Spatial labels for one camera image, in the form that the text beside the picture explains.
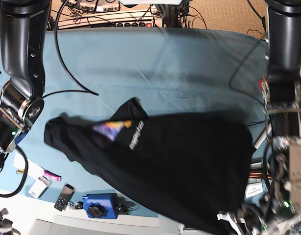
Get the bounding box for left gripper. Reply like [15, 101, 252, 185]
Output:
[217, 204, 271, 235]

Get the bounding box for black t-shirt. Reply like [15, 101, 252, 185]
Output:
[44, 98, 253, 235]

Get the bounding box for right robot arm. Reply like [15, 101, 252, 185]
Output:
[0, 0, 50, 172]

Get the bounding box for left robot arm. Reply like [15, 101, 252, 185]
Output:
[217, 0, 301, 235]

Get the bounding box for white business card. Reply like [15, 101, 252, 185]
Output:
[245, 183, 263, 198]

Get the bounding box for white marker pen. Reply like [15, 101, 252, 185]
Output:
[253, 135, 266, 149]

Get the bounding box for blue plastic box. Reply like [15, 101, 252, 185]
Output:
[82, 193, 119, 219]

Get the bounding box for blue table cloth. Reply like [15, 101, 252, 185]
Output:
[0, 27, 271, 218]

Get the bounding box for black remote control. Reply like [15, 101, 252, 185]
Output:
[54, 184, 75, 212]

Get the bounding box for pink marker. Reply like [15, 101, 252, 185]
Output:
[43, 170, 61, 182]

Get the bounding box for white card box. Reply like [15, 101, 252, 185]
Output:
[28, 176, 51, 199]

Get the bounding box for power strip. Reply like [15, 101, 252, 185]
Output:
[90, 21, 159, 28]

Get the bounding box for white paper sheet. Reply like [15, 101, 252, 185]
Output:
[13, 152, 45, 179]

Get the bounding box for brass battery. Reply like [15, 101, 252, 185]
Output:
[16, 169, 25, 174]

